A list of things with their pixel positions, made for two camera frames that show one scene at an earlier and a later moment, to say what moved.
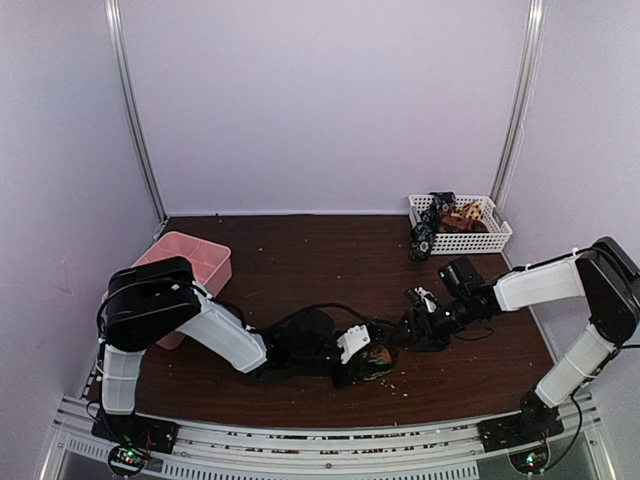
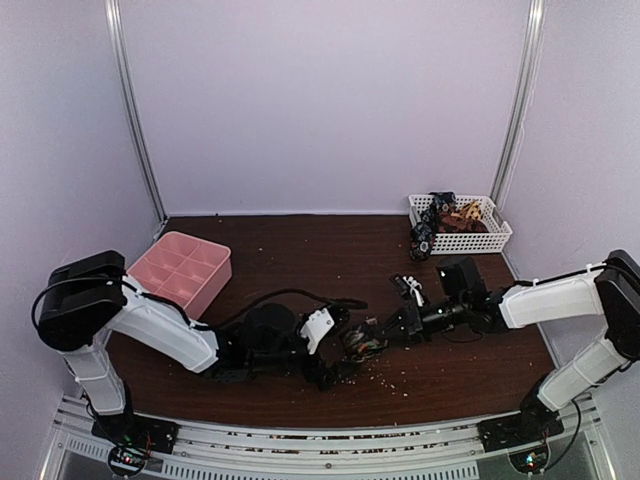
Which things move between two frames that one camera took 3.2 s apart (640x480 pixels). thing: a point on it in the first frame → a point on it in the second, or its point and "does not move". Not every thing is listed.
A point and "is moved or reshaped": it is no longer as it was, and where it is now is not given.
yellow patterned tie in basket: (470, 210) does not move
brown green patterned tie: (378, 362) is moved or reshaped
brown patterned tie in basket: (460, 224) does not move
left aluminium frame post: (115, 27) does not move
